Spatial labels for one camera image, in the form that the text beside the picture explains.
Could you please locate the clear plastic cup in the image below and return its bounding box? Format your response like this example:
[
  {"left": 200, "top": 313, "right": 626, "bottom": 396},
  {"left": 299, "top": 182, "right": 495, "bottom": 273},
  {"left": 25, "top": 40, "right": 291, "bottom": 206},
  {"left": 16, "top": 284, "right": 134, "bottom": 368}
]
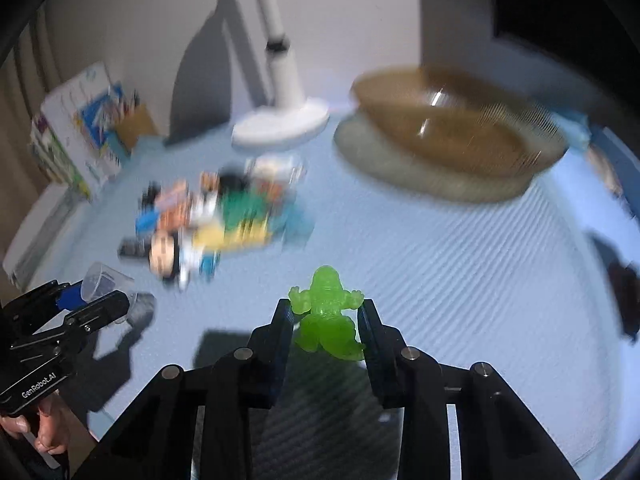
[{"left": 80, "top": 262, "right": 156, "bottom": 330}]

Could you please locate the black bar object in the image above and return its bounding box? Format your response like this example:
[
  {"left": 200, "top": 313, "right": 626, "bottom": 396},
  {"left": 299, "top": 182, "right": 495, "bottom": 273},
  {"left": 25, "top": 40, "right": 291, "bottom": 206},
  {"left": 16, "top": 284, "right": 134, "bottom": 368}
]
[{"left": 117, "top": 238, "right": 151, "bottom": 260}]

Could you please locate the brown cardboard pen holder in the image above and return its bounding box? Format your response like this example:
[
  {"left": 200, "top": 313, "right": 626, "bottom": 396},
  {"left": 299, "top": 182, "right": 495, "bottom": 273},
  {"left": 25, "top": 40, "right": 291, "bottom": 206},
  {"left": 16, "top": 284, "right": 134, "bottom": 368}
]
[{"left": 113, "top": 91, "right": 158, "bottom": 152}]

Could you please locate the green toy piece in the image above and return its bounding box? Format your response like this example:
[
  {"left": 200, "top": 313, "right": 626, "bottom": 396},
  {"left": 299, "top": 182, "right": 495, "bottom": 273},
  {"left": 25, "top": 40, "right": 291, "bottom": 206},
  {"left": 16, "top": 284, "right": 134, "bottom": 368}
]
[{"left": 221, "top": 192, "right": 268, "bottom": 230}]

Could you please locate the yellow flat toy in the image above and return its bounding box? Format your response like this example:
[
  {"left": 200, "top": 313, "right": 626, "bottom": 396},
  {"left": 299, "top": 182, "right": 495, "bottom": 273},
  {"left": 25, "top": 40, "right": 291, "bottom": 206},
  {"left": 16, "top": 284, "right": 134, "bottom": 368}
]
[{"left": 192, "top": 221, "right": 271, "bottom": 252}]

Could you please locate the blue cover book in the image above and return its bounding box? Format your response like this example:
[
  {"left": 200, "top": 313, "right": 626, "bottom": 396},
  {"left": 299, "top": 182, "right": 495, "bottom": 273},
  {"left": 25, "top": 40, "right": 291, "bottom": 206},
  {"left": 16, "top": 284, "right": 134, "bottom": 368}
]
[{"left": 75, "top": 82, "right": 128, "bottom": 162}]

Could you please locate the brown transparent bowl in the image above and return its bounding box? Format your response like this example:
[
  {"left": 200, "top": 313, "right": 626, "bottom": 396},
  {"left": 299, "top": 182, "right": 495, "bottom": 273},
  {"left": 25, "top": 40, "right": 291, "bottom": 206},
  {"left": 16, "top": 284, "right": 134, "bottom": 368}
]
[{"left": 352, "top": 66, "right": 568, "bottom": 178}]

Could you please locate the green translucent toy figure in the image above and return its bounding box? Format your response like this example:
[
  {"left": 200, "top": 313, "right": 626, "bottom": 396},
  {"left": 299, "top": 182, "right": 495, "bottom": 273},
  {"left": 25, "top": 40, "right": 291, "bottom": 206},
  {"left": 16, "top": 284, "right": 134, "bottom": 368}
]
[{"left": 288, "top": 266, "right": 364, "bottom": 362}]

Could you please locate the stack of books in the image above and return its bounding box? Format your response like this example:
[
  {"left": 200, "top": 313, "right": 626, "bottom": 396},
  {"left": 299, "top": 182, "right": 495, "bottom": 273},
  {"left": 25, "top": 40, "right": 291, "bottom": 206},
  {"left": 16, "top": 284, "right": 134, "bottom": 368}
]
[{"left": 29, "top": 113, "right": 91, "bottom": 200}]

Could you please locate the person left hand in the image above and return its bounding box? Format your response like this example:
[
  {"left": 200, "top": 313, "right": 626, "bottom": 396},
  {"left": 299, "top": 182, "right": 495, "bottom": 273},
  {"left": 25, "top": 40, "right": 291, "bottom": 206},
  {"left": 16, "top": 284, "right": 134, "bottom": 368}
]
[{"left": 1, "top": 391, "right": 70, "bottom": 455}]

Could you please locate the round face toy head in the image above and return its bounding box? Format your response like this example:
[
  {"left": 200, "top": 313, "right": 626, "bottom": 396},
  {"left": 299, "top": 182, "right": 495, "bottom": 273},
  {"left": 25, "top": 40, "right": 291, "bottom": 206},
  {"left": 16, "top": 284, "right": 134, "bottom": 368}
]
[{"left": 148, "top": 230, "right": 178, "bottom": 278}]

